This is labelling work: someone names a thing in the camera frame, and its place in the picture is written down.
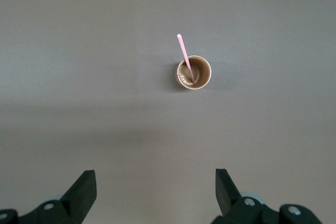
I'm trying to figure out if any brown cylindrical cup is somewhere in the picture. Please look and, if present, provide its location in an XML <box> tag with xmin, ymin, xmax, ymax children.
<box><xmin>175</xmin><ymin>55</ymin><xmax>212</xmax><ymax>90</ymax></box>

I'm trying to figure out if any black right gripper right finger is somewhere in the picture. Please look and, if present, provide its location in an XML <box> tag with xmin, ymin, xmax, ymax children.
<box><xmin>209</xmin><ymin>168</ymin><xmax>326</xmax><ymax>224</ymax></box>

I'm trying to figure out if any pink chopstick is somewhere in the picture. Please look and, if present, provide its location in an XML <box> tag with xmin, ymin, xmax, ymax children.
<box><xmin>176</xmin><ymin>33</ymin><xmax>197</xmax><ymax>84</ymax></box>

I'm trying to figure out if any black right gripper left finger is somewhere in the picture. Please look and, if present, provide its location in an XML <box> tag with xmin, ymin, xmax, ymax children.
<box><xmin>0</xmin><ymin>169</ymin><xmax>98</xmax><ymax>224</ymax></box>

